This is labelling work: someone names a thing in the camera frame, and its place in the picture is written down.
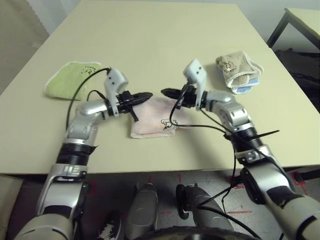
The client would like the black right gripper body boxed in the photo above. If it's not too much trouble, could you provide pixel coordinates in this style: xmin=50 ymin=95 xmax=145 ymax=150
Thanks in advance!
xmin=177 ymin=84 xmax=209 ymax=110

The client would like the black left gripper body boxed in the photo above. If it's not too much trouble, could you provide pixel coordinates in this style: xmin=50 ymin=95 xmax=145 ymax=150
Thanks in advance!
xmin=115 ymin=91 xmax=140 ymax=124

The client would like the pink towel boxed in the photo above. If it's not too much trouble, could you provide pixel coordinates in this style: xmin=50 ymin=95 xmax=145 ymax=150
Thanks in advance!
xmin=129 ymin=96 xmax=180 ymax=140

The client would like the blue folded towel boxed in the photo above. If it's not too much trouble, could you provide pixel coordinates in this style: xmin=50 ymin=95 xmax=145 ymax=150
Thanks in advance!
xmin=216 ymin=69 xmax=261 ymax=96

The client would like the beige folded towel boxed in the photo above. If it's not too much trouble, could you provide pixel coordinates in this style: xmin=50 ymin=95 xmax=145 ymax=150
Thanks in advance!
xmin=215 ymin=50 xmax=264 ymax=89

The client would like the green folded towel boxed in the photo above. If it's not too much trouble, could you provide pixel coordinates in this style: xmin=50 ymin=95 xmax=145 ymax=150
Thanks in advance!
xmin=44 ymin=60 xmax=102 ymax=101

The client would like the red floor tape corner mark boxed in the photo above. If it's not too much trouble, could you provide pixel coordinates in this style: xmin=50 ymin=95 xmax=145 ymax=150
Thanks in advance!
xmin=86 ymin=179 xmax=98 ymax=197
xmin=225 ymin=174 xmax=245 ymax=190
xmin=291 ymin=171 xmax=310 ymax=197

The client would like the grey right robot leg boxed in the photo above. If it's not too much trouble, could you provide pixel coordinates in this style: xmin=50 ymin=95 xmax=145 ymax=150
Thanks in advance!
xmin=175 ymin=183 xmax=235 ymax=232

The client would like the beige curtain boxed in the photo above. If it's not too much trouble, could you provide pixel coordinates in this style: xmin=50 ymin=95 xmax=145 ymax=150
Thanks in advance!
xmin=0 ymin=0 xmax=50 ymax=95

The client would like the black shoe white print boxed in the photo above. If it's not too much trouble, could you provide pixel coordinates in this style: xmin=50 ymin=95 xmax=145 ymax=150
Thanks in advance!
xmin=99 ymin=211 xmax=123 ymax=240

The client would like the dark robot torso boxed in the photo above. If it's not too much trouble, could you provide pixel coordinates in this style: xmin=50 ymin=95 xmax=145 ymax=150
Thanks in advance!
xmin=142 ymin=225 xmax=252 ymax=240

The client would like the black table foot bar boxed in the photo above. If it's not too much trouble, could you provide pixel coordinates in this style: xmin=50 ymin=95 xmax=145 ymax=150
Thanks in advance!
xmin=294 ymin=170 xmax=320 ymax=183

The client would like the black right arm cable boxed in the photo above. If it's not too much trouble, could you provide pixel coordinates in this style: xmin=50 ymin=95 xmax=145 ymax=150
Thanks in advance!
xmin=168 ymin=83 xmax=285 ymax=240

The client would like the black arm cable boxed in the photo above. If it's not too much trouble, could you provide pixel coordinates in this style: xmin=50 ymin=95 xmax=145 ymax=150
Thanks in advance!
xmin=65 ymin=66 xmax=113 ymax=132
xmin=168 ymin=83 xmax=285 ymax=240

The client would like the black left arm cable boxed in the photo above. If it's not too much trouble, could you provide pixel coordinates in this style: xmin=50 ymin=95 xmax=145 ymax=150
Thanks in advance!
xmin=65 ymin=66 xmax=113 ymax=132

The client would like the beige side table black frame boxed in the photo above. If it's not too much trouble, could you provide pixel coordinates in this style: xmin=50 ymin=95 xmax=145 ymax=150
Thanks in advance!
xmin=266 ymin=7 xmax=320 ymax=55

